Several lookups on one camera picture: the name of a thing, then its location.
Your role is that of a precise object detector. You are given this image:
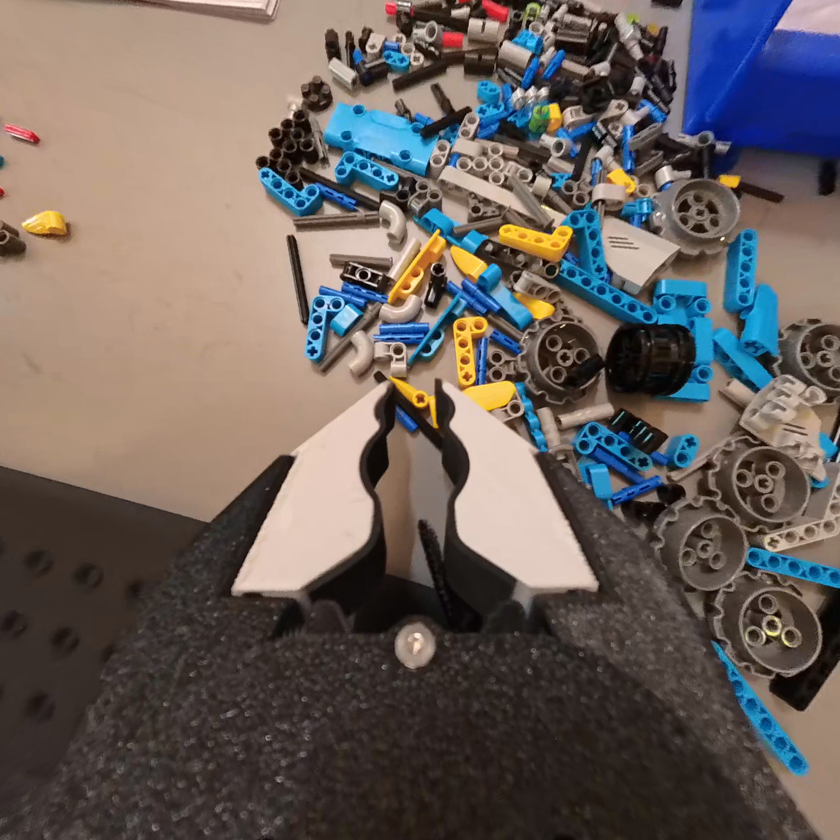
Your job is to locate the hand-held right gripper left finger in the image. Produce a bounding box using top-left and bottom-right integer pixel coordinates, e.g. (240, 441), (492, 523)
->
(231, 382), (399, 618)

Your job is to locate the yellow pointed toy brick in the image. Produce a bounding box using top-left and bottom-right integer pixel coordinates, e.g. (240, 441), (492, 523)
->
(390, 377), (438, 429)

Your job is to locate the yellow curved toy brick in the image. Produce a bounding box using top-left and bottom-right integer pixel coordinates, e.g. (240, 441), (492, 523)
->
(20, 209), (70, 238)

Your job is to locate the pile of toy bricks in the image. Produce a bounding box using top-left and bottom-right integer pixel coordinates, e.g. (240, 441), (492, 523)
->
(256, 0), (840, 780)

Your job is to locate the white instruction booklet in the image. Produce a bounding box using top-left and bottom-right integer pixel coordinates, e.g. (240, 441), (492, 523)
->
(156, 0), (281, 22)

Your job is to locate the blue plastic bin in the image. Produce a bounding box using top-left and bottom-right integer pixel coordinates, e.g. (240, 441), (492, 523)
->
(681, 0), (840, 163)

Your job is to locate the black dimpled pad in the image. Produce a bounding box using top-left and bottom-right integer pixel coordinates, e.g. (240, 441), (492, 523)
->
(0, 465), (212, 818)

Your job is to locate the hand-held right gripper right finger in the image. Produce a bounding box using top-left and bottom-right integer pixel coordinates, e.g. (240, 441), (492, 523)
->
(434, 378), (600, 623)

